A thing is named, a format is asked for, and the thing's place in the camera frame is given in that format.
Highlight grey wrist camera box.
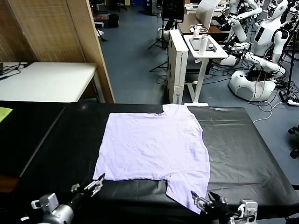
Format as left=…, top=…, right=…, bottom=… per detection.
left=31, top=193, right=58, bottom=214
left=237, top=199, right=258, bottom=219

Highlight black monitor panel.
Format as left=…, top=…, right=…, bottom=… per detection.
left=162, top=0, right=185, bottom=24

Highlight black office chair base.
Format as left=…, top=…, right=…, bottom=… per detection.
left=287, top=125, right=299, bottom=159

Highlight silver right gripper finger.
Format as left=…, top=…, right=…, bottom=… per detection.
left=191, top=191, right=212, bottom=214
left=208, top=191, right=229, bottom=206

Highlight white cardboard box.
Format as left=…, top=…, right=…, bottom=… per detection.
left=167, top=29, right=189, bottom=105

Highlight white curved shell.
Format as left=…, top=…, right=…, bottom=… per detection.
left=195, top=0, right=220, bottom=30

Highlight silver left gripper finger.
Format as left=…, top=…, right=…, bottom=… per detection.
left=71, top=174, right=105, bottom=194
left=90, top=183, right=104, bottom=198

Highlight white rolling side table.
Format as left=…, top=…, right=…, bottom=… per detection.
left=183, top=34, right=229, bottom=107

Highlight black tripod stand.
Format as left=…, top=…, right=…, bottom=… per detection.
left=147, top=18, right=175, bottom=73

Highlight brown desk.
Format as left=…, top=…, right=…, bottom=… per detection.
left=177, top=13, right=231, bottom=35

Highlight white desk gadget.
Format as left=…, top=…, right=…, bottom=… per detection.
left=189, top=24, right=208, bottom=38

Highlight lavender t-shirt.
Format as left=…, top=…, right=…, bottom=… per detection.
left=93, top=104, right=211, bottom=215

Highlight green cloth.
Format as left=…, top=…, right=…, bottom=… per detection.
left=0, top=107, right=14, bottom=123

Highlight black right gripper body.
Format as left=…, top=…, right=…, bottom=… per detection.
left=206, top=199, right=241, bottom=219

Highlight black cable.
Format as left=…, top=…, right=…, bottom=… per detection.
left=0, top=62, right=33, bottom=81

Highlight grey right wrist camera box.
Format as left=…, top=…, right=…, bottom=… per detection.
left=237, top=199, right=258, bottom=219

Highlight white bottle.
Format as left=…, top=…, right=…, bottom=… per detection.
left=198, top=34, right=210, bottom=56

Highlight wooden partition screen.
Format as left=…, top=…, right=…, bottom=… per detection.
left=0, top=0, right=115, bottom=104

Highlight black table cover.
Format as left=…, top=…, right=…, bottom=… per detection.
left=18, top=102, right=299, bottom=224

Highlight grey tablet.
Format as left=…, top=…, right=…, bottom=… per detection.
left=188, top=37, right=218, bottom=51

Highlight black bin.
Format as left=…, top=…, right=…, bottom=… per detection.
left=108, top=13, right=119, bottom=28

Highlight white floor cable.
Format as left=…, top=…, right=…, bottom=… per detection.
left=252, top=100, right=290, bottom=123

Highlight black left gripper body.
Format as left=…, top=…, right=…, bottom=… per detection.
left=69, top=188, right=94, bottom=208

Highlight tall black tripod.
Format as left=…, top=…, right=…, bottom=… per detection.
left=279, top=21, right=299, bottom=96

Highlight white humanoid robot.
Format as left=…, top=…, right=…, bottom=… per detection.
left=219, top=0, right=292, bottom=101

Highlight small white robot base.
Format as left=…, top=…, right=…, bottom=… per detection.
left=157, top=27, right=170, bottom=40

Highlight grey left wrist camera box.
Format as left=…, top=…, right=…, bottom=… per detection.
left=31, top=193, right=58, bottom=214

